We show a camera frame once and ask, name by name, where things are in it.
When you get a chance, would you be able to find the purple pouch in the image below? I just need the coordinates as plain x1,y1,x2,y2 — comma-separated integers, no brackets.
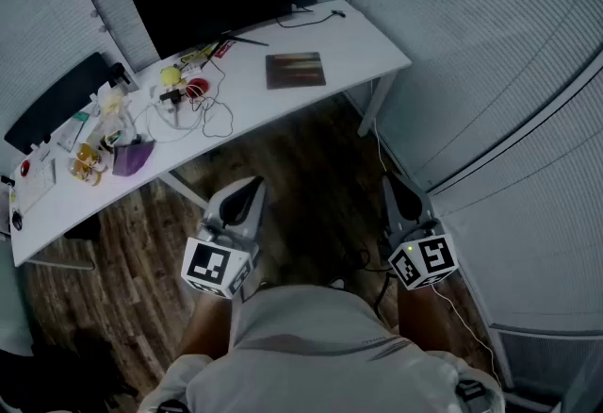
111,139,157,178

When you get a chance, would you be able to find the black monitor with curved edge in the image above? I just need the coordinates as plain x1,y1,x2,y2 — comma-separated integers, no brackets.
3,51,115,156

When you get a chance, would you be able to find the person's light grey shirt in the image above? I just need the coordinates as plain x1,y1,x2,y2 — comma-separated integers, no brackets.
136,283,508,413

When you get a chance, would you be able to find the yellow plush toy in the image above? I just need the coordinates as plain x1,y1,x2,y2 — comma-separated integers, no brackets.
159,64,187,89

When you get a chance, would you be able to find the dark striped patterned cloth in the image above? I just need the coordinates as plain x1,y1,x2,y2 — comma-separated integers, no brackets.
265,51,327,91

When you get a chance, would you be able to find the thick black cable with plug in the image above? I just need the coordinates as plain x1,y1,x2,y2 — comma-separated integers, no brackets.
275,8,348,30

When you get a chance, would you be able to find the person's left forearm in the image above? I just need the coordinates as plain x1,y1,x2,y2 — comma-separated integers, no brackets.
176,287,237,361

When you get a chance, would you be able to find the thin black cable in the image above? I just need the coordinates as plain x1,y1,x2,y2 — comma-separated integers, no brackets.
189,56,235,140

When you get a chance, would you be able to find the white coiled cable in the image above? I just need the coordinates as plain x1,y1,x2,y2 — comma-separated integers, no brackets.
133,98,207,144

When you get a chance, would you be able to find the person's right forearm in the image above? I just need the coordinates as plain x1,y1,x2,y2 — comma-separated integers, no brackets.
397,281,457,355

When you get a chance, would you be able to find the white cable by desk leg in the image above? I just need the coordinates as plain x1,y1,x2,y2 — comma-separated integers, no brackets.
372,117,389,173

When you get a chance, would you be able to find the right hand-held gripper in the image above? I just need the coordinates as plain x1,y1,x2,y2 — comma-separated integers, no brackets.
382,173,460,292

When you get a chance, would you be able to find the clear plastic bag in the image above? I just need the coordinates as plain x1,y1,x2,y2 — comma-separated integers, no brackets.
86,87,139,149

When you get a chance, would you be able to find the white keyboard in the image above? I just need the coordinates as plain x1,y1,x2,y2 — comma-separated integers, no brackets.
15,157,58,215

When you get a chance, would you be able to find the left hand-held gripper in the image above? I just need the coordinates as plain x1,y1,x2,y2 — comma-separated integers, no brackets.
181,175,269,300

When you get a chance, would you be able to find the yellow leaflet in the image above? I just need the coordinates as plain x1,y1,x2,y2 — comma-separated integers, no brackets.
179,44,216,66

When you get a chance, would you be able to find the black webcam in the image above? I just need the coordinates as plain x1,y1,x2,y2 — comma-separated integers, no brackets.
108,61,133,90

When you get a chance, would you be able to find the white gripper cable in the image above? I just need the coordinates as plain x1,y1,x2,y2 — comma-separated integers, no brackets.
430,282,502,387

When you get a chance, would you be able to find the black floor cable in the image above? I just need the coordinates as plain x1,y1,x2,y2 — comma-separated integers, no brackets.
346,248,402,321

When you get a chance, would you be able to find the red round dish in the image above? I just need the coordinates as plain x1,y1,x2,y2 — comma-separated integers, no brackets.
185,76,210,100

